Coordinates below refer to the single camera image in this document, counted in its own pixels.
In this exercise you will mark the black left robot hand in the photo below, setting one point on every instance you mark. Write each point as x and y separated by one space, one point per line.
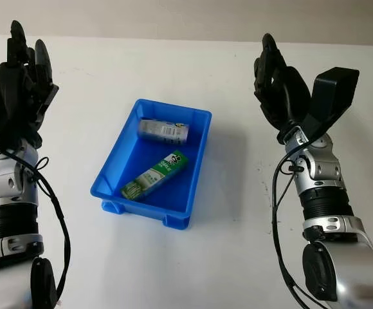
19 93

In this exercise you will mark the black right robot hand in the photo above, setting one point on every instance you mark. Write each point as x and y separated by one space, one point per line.
286 96

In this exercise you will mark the trash bag roll blue label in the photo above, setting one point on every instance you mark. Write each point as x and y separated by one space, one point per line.
160 130

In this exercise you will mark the green carton box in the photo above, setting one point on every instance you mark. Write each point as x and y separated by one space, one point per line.
154 177

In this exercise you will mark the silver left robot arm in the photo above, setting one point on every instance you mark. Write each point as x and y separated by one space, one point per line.
6 193

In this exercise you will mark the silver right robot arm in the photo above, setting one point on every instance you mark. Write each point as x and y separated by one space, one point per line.
324 180

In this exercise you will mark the blue plastic tray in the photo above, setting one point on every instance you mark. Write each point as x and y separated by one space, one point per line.
173 193

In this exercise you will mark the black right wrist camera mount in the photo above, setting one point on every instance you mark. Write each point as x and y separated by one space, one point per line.
331 93

